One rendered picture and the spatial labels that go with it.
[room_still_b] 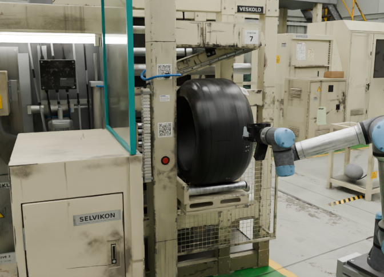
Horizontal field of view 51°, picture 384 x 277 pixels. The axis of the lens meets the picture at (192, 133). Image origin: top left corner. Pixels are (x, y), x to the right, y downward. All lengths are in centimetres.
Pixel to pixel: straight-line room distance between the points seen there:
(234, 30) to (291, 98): 463
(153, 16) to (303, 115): 505
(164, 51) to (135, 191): 88
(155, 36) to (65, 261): 112
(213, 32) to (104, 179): 132
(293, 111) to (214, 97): 503
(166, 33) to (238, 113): 52
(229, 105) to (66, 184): 97
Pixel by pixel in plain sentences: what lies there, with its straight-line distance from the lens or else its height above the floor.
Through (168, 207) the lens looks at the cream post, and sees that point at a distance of 215.
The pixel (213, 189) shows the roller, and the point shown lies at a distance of 212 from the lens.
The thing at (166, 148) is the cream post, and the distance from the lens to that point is 206.
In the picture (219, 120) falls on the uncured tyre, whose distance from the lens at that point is 193.
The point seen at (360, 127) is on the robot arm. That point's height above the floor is 131.
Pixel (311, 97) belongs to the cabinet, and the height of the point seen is 96.
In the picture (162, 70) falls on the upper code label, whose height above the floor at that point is 152.
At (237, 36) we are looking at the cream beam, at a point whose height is 170.
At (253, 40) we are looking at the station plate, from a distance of 249.
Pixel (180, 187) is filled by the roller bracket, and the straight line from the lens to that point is 207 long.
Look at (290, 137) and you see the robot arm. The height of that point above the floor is 128.
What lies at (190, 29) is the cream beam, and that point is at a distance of 233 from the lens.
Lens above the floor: 157
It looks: 10 degrees down
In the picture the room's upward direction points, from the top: straight up
